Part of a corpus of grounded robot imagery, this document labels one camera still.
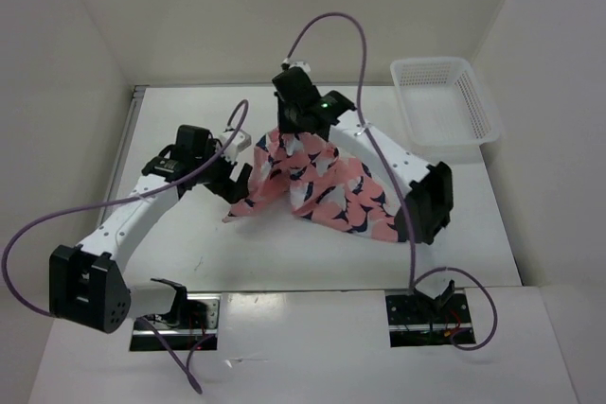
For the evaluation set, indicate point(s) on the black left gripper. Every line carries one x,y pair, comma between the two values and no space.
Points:
230,190

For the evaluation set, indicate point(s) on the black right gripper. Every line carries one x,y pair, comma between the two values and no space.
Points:
283,126

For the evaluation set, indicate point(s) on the pink patterned shorts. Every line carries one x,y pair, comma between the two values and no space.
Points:
323,186

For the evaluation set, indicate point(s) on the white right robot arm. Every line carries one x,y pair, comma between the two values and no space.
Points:
427,189

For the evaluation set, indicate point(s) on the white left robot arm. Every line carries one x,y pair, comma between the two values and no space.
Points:
86,283

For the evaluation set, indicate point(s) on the white plastic perforated basket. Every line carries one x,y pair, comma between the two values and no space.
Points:
443,103

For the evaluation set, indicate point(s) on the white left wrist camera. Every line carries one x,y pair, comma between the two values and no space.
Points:
234,142

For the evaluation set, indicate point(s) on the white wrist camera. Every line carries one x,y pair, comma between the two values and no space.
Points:
234,142
288,63

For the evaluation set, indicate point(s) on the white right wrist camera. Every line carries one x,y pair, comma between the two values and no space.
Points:
288,63

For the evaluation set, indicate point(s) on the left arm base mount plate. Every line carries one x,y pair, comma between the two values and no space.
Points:
197,327

